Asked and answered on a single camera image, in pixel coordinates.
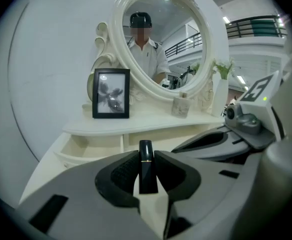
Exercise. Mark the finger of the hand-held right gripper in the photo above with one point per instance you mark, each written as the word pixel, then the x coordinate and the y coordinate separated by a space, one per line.
pixel 232 145

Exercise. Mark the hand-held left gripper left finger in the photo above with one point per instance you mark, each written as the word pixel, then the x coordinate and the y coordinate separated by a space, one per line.
pixel 86 184

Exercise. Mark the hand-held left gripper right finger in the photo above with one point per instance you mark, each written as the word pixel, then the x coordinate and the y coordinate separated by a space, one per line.
pixel 206 184

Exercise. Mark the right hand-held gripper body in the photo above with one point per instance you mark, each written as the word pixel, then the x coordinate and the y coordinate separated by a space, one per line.
pixel 261 109

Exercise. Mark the white vanity drawer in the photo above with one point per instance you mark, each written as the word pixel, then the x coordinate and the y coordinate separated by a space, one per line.
pixel 91 142

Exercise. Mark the black lipstick makeup item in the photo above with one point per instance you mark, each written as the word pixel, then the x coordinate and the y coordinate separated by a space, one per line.
pixel 146 171

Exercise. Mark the white vanity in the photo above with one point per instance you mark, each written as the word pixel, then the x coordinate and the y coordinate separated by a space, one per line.
pixel 148 122

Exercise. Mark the white vase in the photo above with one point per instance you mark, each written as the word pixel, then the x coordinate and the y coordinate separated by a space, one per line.
pixel 221 99

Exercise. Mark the white flowers bouquet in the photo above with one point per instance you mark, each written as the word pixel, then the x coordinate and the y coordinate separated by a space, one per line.
pixel 223 67

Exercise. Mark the beige marbled perfume bottle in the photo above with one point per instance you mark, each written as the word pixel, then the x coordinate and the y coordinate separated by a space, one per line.
pixel 180 106

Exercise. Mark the black balcony railing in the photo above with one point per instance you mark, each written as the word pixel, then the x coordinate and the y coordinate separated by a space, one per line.
pixel 256 26

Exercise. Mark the white oval framed mirror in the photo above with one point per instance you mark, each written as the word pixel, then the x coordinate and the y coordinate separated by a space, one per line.
pixel 118 46

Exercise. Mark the black picture frame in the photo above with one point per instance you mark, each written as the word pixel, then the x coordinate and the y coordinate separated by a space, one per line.
pixel 111 94

